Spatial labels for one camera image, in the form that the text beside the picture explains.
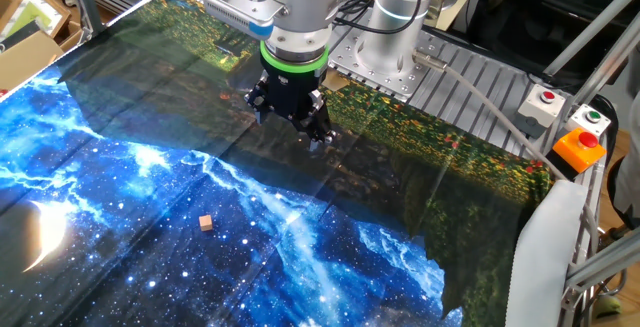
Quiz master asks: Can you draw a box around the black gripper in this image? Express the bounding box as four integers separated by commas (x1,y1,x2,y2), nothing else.
243,61,337,153

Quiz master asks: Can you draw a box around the galaxy landscape print tablecloth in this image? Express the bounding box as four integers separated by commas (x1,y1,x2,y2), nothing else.
0,0,556,327

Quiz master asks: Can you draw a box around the white box red button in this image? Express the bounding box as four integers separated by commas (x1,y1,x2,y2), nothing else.
516,84,566,136

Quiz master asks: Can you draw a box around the brown cardboard box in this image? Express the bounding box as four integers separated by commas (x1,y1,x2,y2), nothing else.
0,19,84,93

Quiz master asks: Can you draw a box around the orange emergency stop box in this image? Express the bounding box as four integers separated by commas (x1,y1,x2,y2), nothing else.
552,126,608,174

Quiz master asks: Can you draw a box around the white cloth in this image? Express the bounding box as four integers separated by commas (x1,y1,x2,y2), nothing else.
504,179,591,327

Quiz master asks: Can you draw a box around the white box green button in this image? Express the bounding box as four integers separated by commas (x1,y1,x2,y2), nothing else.
564,103,612,138

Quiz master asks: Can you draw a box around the yellow-green ball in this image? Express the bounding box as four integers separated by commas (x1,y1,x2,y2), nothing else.
594,294,624,318

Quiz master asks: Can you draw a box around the green wrist adapter ring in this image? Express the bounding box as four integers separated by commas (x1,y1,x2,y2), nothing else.
259,40,330,74

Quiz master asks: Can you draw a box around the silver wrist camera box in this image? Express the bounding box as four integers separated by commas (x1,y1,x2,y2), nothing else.
202,0,286,42

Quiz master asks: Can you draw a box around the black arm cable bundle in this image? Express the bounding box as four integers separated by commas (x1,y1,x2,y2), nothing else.
332,0,426,36

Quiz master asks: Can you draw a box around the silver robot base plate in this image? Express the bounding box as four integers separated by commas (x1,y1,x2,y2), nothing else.
327,26,449,101

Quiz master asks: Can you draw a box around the grey cable hose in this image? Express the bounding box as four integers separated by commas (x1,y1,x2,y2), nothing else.
412,49,601,258

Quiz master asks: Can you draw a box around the wooden picture frame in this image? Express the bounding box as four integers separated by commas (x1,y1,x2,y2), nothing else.
0,0,72,41

